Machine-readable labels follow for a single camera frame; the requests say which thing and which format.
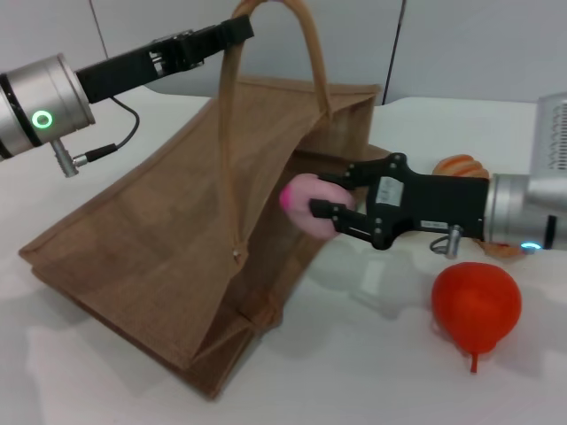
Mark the silver plug on right gripper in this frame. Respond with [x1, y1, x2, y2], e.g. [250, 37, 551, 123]
[429, 223, 464, 260]

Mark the pink toy peach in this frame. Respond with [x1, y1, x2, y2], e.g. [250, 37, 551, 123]
[279, 173, 355, 240]

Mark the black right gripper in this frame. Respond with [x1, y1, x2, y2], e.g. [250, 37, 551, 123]
[308, 152, 491, 251]

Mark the dark thin wall pole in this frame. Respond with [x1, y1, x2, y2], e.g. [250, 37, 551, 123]
[381, 0, 408, 106]

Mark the brown woven jute handbag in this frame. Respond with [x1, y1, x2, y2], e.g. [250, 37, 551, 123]
[18, 0, 382, 402]

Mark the orange striped toy bread loaf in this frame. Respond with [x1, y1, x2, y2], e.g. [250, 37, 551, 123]
[431, 152, 524, 260]

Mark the orange toy pear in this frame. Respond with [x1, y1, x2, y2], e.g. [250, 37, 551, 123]
[431, 261, 523, 375]

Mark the black cable with silver plug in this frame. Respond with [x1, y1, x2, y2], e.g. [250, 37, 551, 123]
[51, 96, 141, 179]

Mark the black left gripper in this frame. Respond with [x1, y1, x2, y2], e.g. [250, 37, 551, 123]
[74, 16, 254, 105]

